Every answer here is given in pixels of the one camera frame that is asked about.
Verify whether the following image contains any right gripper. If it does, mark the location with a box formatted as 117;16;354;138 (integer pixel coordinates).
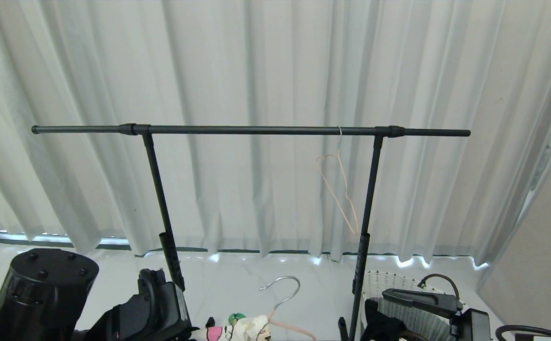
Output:
382;287;493;341

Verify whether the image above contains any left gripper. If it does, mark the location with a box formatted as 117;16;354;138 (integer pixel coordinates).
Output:
84;296;200;341

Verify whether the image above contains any black garment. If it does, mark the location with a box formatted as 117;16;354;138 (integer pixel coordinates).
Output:
360;299;408;341

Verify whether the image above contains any cream printed garment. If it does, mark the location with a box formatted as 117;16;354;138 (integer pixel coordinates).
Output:
191;313;273;341

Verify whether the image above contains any pink clothes hanger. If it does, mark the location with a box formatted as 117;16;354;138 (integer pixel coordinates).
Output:
258;276;318;341
316;126;359;236

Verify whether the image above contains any white laundry basket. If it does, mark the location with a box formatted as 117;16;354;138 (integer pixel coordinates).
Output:
360;270;463;341

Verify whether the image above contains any black clothes rack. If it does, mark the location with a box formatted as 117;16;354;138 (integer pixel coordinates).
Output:
31;124;471;341

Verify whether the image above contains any white curtain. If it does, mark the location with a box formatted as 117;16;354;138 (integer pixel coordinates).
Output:
0;0;551;267

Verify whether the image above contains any black cable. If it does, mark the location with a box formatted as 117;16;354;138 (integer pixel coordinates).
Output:
495;324;551;341

